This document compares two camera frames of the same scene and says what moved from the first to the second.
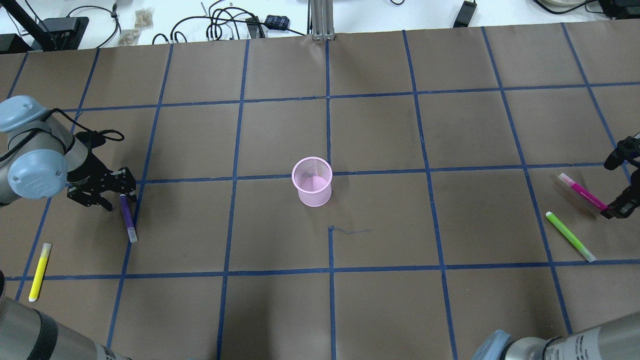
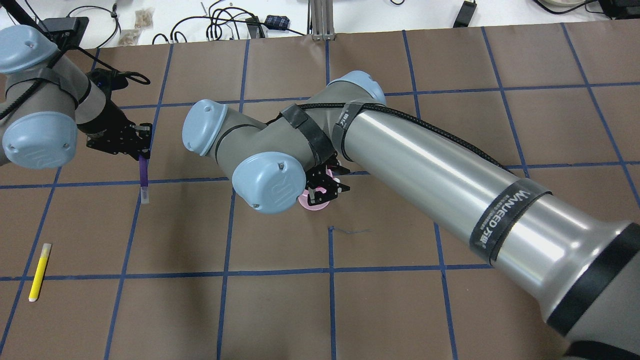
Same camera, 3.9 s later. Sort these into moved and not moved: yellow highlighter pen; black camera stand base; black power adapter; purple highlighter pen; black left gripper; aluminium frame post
Moved: black left gripper; purple highlighter pen
Not moved: yellow highlighter pen; aluminium frame post; black power adapter; black camera stand base
